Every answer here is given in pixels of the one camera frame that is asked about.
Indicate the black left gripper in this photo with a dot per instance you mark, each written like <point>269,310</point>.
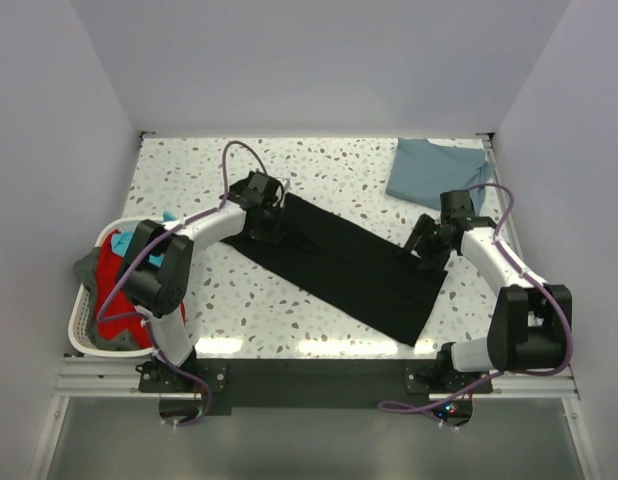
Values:
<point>264,220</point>

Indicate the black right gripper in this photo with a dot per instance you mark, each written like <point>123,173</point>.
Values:
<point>424,240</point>

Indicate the black t-shirt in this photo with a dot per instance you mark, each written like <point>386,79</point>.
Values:
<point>350,268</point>

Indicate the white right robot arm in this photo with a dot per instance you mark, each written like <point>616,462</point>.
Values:
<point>531,325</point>

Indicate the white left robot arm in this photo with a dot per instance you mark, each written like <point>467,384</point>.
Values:
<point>156,266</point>

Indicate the folded grey-blue t-shirt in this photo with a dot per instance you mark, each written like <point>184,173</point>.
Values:
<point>422,171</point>

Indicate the red t-shirt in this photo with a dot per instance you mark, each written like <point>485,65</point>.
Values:
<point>110,261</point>

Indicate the dark grey t-shirt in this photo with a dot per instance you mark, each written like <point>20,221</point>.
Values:
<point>85,271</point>

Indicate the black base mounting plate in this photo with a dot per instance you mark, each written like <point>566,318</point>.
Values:
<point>314,382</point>

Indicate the white laundry basket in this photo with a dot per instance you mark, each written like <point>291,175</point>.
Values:
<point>167,288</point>

